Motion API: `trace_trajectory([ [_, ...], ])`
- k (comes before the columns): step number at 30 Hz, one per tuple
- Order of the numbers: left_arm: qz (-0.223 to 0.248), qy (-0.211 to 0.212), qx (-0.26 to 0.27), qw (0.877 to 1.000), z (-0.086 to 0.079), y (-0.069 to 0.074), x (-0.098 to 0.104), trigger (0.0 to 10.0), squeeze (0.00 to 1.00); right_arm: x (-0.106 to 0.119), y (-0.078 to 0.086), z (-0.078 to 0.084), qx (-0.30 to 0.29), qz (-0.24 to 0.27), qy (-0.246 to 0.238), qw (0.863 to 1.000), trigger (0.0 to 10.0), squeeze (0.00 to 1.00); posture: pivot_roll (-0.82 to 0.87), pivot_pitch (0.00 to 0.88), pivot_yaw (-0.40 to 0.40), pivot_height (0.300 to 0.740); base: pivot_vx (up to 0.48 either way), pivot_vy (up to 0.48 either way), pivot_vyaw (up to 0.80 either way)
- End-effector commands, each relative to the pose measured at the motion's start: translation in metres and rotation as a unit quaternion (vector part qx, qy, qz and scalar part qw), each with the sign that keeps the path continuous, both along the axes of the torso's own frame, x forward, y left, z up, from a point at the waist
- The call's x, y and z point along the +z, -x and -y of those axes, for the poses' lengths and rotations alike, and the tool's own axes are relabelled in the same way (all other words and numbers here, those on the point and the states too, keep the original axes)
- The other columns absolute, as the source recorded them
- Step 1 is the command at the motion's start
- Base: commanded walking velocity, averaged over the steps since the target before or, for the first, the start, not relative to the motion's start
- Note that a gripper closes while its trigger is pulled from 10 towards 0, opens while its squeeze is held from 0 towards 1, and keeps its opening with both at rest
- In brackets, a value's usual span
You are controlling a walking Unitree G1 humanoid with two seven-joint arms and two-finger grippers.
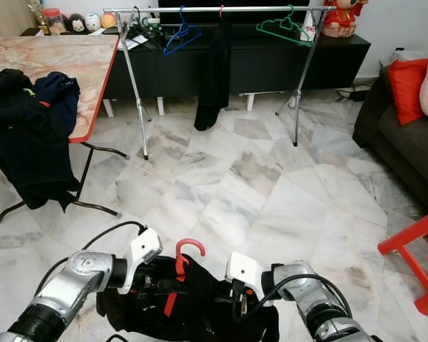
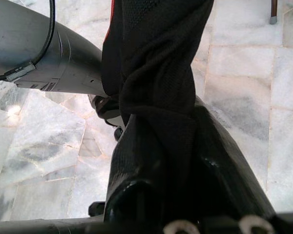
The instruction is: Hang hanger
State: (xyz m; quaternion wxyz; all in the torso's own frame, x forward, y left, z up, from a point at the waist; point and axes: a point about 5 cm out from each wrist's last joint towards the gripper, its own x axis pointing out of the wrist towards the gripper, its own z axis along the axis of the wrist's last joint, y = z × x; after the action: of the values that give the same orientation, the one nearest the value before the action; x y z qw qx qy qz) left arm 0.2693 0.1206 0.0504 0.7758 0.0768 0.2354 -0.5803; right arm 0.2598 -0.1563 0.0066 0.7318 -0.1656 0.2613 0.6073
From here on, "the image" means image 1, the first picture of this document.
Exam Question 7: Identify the black garment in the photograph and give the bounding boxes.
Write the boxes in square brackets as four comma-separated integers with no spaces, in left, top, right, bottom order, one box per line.
[194,20,233,132]
[96,255,280,342]
[0,68,40,197]
[0,96,81,212]

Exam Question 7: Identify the blue plastic hanger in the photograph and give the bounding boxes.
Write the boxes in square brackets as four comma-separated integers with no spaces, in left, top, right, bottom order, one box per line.
[163,7,203,56]

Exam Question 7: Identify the green plastic hanger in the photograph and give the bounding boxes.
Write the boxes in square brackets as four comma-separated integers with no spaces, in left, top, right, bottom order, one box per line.
[255,6,315,48]

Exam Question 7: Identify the red plastic stool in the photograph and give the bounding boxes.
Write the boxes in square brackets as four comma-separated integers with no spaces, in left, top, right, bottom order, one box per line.
[378,207,428,316]

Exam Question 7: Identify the white papers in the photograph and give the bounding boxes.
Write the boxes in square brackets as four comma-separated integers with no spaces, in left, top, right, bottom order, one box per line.
[121,34,158,52]

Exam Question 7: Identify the marble table red edge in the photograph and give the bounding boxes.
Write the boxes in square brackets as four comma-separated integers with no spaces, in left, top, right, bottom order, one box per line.
[0,36,123,223]

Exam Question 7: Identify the black TV cabinet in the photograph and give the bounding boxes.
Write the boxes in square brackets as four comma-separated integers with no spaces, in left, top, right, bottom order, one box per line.
[21,27,372,115]

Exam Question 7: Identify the red cushion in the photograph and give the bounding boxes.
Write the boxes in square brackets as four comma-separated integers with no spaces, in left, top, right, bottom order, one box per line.
[387,58,428,126]

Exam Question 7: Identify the white round plush toy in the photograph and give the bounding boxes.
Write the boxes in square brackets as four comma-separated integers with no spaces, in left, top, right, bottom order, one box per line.
[84,13,103,33]

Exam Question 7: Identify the black round plush toy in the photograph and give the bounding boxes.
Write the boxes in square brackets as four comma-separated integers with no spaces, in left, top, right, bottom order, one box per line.
[66,14,88,35]

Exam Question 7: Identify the floral tissue box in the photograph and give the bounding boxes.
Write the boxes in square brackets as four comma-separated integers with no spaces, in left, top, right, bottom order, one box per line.
[300,20,317,43]

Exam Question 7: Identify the red lidded glass jar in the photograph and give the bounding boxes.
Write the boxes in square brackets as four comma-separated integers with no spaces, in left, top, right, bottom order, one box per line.
[41,9,65,36]

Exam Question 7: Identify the silver clothes rack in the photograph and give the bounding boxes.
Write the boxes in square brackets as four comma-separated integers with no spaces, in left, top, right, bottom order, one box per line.
[103,6,336,161]

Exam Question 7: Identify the red laughing Buddha statue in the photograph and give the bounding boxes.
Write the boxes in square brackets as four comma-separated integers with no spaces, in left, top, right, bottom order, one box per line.
[322,0,368,38]

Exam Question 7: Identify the black flat television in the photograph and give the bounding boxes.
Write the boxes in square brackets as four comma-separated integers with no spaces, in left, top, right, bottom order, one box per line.
[158,0,311,22]

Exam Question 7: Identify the wooden sideboard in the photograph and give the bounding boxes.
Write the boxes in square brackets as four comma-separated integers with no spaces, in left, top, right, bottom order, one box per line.
[0,0,40,38]

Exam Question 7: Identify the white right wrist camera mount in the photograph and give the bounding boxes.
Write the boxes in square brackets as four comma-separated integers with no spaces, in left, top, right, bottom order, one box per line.
[226,251,265,291]

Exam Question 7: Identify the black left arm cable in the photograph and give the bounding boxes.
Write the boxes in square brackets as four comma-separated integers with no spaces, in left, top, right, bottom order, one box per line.
[43,219,147,300]

